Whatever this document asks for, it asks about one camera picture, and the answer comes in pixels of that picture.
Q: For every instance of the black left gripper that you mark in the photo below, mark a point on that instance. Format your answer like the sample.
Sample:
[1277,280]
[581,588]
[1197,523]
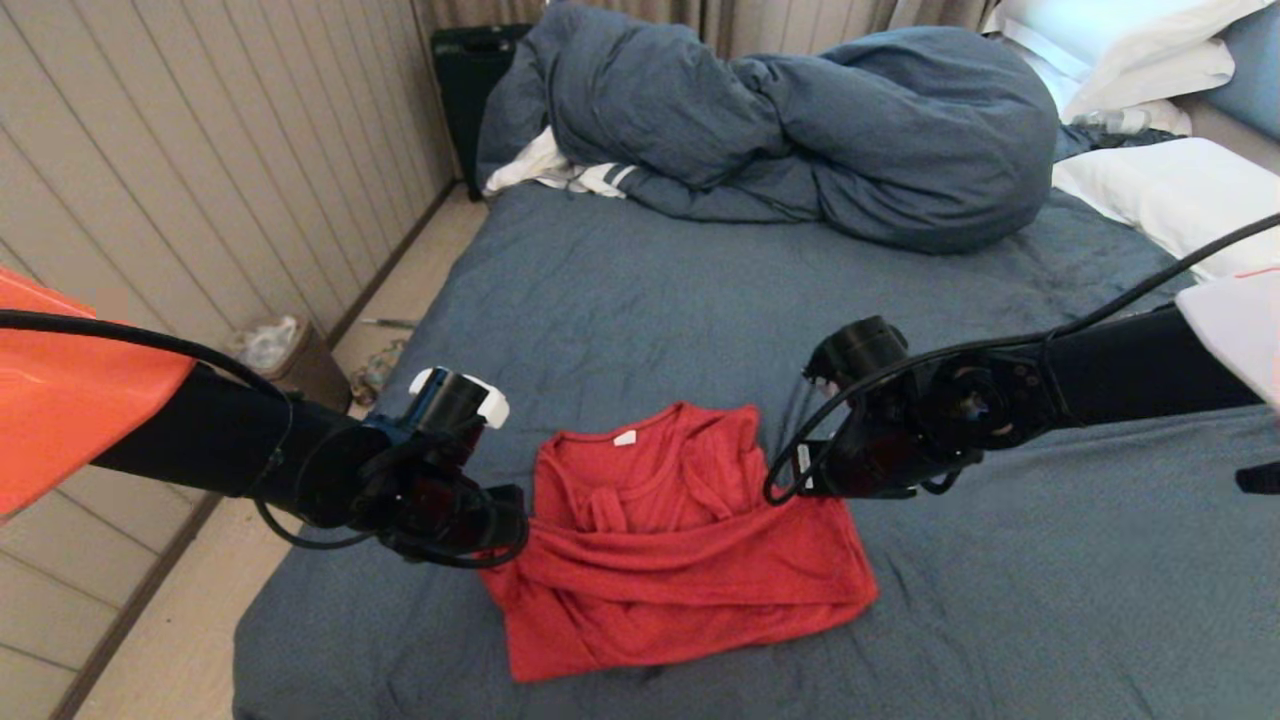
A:
[450,515]

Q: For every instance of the blue-grey bed sheet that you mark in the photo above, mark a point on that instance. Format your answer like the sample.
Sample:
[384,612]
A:
[1000,600]

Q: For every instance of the brown trash bin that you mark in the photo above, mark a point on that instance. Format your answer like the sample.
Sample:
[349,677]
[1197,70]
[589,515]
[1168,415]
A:
[320,375]

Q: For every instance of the clear plastic bottle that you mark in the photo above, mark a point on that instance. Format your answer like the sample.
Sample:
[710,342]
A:
[1110,121]

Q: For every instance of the blue pillow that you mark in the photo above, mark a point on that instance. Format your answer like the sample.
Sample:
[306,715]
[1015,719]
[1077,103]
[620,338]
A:
[1250,75]

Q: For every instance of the large white pillow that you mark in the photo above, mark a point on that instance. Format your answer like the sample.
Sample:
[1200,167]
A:
[1170,190]

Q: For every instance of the grey bed headboard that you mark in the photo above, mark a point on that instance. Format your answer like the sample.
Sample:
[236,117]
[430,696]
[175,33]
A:
[1240,135]

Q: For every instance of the red T-shirt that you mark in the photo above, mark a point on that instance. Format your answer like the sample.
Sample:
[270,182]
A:
[680,560]

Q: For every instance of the clear plastic bin bag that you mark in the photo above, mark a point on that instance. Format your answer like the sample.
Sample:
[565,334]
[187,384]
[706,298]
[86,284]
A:
[265,343]

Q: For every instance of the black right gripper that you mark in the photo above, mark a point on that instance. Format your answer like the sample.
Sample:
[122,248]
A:
[890,450]

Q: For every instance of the white striped garment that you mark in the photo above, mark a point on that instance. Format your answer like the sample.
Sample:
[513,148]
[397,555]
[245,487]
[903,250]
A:
[530,165]

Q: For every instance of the crumpled blue-grey duvet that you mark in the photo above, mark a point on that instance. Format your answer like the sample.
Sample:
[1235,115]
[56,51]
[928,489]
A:
[900,140]

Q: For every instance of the pair of slippers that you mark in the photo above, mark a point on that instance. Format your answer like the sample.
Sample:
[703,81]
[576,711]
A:
[378,372]

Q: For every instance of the black suitcase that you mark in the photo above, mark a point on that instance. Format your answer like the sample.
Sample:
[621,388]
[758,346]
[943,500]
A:
[465,95]

